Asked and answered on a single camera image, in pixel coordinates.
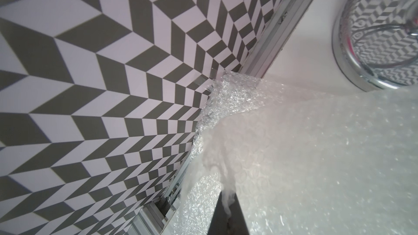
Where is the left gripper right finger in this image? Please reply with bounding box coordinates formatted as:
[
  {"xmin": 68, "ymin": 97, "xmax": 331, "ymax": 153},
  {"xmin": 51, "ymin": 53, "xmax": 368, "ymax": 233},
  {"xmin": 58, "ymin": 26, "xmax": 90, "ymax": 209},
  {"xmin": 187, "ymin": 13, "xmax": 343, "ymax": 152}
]
[{"xmin": 229, "ymin": 202, "xmax": 249, "ymax": 235}]

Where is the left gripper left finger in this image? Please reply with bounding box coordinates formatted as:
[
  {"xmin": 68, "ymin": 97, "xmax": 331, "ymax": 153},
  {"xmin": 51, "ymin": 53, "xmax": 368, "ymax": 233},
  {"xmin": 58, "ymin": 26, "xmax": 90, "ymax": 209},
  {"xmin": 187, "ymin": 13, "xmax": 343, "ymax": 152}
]
[{"xmin": 207, "ymin": 193, "xmax": 229, "ymax": 235}]

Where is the clear bubble wrap sheet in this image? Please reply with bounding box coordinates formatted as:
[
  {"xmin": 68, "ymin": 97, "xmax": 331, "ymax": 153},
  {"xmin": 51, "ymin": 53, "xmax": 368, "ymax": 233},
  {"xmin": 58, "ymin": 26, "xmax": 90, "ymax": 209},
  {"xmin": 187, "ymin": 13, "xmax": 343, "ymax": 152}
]
[
  {"xmin": 202, "ymin": 87, "xmax": 418, "ymax": 235},
  {"xmin": 163, "ymin": 72, "xmax": 297, "ymax": 235}
]

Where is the chrome wire glass rack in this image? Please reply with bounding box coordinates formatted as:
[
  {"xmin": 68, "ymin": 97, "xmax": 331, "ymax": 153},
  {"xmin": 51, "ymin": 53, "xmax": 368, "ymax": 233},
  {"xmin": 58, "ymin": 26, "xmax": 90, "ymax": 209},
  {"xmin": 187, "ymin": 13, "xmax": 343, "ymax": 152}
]
[{"xmin": 332, "ymin": 0, "xmax": 418, "ymax": 91}]

